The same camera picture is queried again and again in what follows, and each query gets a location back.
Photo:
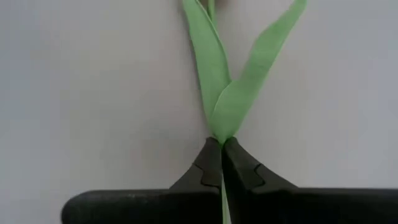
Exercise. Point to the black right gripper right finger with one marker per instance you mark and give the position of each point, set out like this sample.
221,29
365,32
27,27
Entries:
264,205

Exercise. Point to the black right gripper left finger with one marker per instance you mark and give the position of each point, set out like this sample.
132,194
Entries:
199,205

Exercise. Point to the orange artificial tulip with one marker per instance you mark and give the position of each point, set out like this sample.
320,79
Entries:
214,77

